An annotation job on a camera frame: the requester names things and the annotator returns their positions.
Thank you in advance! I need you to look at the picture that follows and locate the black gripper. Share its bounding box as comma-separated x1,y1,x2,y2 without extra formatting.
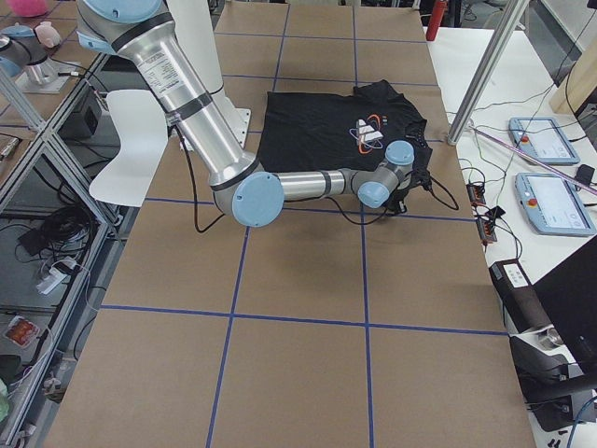
386,168,432,215

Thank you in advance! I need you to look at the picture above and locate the black graphic t-shirt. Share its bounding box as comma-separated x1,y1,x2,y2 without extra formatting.
257,80,432,173

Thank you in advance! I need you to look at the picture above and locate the metal reacher grabber tool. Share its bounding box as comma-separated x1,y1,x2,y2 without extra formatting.
472,127,597,196

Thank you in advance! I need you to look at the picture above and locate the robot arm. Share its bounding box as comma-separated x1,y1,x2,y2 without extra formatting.
77,1,432,227

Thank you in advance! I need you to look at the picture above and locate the far teach pendant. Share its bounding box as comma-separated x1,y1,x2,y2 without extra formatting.
508,117,580,166

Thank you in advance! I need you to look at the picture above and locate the teach pendant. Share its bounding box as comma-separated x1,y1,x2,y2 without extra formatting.
508,117,580,166
514,173,596,237

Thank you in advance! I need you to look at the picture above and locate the near teach pendant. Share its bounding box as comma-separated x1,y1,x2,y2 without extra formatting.
514,173,596,237

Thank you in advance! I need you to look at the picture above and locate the red fire extinguisher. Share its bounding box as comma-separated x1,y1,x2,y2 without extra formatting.
425,0,449,42

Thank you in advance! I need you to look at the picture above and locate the black monitor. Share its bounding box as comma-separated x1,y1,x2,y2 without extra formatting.
534,238,597,373

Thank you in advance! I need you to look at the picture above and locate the white plastic chair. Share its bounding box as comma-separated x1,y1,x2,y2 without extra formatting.
89,90,168,207

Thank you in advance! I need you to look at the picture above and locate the aluminium frame post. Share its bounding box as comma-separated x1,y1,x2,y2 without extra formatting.
447,0,529,146

